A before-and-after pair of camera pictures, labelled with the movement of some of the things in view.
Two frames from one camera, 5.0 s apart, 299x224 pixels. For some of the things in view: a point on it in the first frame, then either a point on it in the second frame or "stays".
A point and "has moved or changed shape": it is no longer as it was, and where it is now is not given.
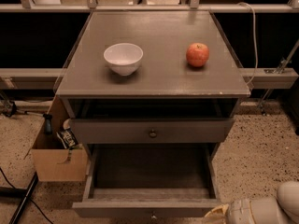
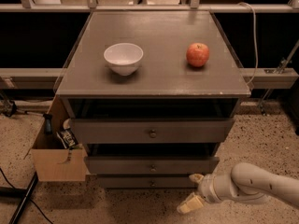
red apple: [197, 54] stays
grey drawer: [149, 181] has moved or changed shape
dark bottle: [48, 123] stays
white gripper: [239, 213] to [206, 187]
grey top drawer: [208, 130] stays
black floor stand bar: [25, 193] stays
